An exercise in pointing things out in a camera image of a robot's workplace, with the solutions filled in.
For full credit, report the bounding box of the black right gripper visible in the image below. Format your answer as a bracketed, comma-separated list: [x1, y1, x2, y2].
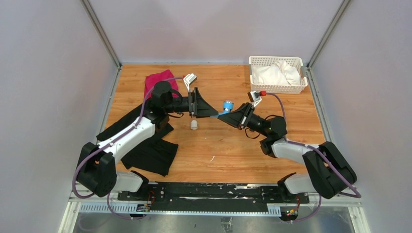
[217, 102, 270, 138]

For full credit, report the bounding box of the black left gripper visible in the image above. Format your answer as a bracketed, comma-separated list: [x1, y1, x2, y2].
[164, 88, 218, 119]

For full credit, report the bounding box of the blue water faucet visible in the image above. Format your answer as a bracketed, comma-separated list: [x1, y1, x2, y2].
[216, 100, 234, 117]

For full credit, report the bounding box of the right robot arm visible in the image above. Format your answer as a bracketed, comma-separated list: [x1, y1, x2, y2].
[218, 103, 361, 203]

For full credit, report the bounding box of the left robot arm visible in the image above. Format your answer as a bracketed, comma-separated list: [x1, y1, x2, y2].
[72, 79, 219, 200]

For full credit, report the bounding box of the white plastic basket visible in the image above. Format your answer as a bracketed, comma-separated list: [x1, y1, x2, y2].
[249, 56, 308, 94]

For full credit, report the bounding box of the magenta cloth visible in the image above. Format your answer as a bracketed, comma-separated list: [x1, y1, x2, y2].
[143, 69, 178, 96]

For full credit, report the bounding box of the white cloth in basket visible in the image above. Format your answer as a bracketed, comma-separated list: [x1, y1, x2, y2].
[252, 61, 301, 86]

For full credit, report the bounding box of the black cloth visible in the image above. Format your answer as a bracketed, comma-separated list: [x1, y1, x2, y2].
[96, 105, 178, 177]

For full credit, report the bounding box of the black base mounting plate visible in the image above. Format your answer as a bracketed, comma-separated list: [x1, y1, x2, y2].
[117, 182, 309, 213]

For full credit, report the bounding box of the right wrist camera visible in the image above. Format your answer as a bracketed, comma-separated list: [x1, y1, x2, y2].
[248, 91, 262, 108]

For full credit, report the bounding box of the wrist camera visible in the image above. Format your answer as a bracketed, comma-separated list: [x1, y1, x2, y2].
[248, 91, 262, 108]
[182, 73, 197, 92]

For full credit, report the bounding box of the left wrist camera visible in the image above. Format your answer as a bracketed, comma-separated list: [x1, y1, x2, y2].
[182, 73, 197, 92]

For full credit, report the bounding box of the aluminium frame rail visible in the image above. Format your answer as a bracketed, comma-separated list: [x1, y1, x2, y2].
[66, 182, 362, 218]

